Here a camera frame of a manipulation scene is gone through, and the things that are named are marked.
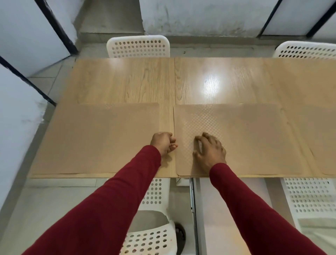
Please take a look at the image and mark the person's left hand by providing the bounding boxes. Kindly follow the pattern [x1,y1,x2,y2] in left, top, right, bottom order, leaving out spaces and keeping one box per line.
[150,132,179,157]

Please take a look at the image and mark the person's right hand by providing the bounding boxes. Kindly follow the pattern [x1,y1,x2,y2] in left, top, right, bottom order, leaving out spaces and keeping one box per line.
[192,132,227,174]

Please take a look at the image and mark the tan placemat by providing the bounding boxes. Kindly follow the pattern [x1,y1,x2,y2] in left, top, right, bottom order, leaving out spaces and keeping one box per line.
[31,103,161,176]
[173,103,306,177]
[279,105,336,177]

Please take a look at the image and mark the white drawer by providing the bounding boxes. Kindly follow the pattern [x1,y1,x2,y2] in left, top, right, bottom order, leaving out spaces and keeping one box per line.
[189,177,283,255]

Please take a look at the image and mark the person's left forearm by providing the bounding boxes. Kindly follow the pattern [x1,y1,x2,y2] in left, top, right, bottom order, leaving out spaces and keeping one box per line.
[22,145,162,255]

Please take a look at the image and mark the person's right forearm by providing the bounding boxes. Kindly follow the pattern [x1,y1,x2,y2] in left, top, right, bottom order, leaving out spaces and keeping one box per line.
[209,163,329,255]

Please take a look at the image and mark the white perforated plastic chair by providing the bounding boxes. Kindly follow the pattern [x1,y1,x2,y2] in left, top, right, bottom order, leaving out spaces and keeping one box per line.
[119,178,177,255]
[106,35,171,59]
[272,41,336,59]
[280,177,336,245]

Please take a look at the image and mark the light wooden table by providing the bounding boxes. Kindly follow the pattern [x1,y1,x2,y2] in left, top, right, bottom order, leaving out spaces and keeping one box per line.
[27,57,336,179]

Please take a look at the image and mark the dark grey slipper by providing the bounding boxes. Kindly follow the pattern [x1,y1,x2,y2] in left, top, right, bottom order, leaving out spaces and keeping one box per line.
[174,222,187,255]

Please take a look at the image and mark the white door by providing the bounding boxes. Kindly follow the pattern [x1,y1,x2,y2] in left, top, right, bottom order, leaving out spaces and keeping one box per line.
[262,0,332,36]

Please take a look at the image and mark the black door frame post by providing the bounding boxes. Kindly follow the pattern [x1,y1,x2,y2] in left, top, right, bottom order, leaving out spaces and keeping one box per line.
[0,54,57,106]
[35,0,78,56]
[305,0,336,38]
[258,0,283,37]

